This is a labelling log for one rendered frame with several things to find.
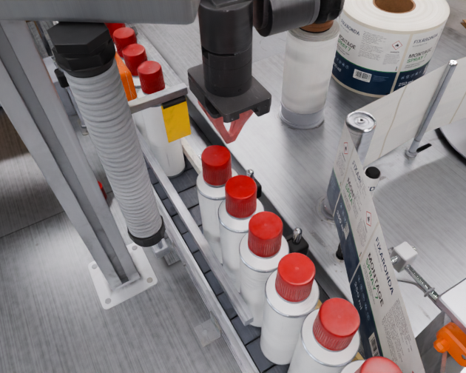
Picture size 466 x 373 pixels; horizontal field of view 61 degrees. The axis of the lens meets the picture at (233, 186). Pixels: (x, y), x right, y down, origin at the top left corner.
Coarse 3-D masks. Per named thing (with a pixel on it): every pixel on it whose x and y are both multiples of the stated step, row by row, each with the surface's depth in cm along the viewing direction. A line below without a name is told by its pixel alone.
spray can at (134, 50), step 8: (128, 48) 57; (136, 48) 57; (144, 48) 57; (128, 56) 56; (136, 56) 56; (144, 56) 57; (128, 64) 57; (136, 64) 57; (136, 72) 58; (136, 80) 59; (136, 88) 59; (136, 112) 63; (136, 120) 65; (144, 128) 65; (144, 136) 67
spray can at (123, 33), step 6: (120, 30) 60; (126, 30) 60; (132, 30) 60; (114, 36) 59; (120, 36) 59; (126, 36) 59; (132, 36) 60; (120, 42) 59; (126, 42) 60; (132, 42) 60; (120, 48) 60; (120, 54) 61; (132, 114) 70
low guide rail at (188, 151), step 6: (180, 138) 69; (186, 144) 69; (186, 150) 68; (192, 150) 68; (186, 156) 69; (192, 156) 67; (192, 162) 67; (198, 162) 66; (198, 168) 65; (198, 174) 66
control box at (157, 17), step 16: (0, 0) 22; (16, 0) 21; (32, 0) 21; (48, 0) 21; (64, 0) 21; (80, 0) 21; (96, 0) 21; (112, 0) 21; (128, 0) 21; (144, 0) 21; (160, 0) 21; (176, 0) 21; (192, 0) 21; (0, 16) 22; (16, 16) 22; (32, 16) 22; (48, 16) 22; (64, 16) 22; (80, 16) 22; (96, 16) 22; (112, 16) 22; (128, 16) 22; (144, 16) 21; (160, 16) 21; (176, 16) 21; (192, 16) 21
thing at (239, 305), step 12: (144, 144) 62; (144, 156) 62; (156, 168) 59; (168, 180) 57; (168, 192) 56; (180, 204) 55; (180, 216) 54; (192, 228) 52; (204, 240) 51; (204, 252) 50; (216, 264) 49; (216, 276) 48; (228, 276) 48; (228, 288) 47; (240, 300) 46; (240, 312) 45
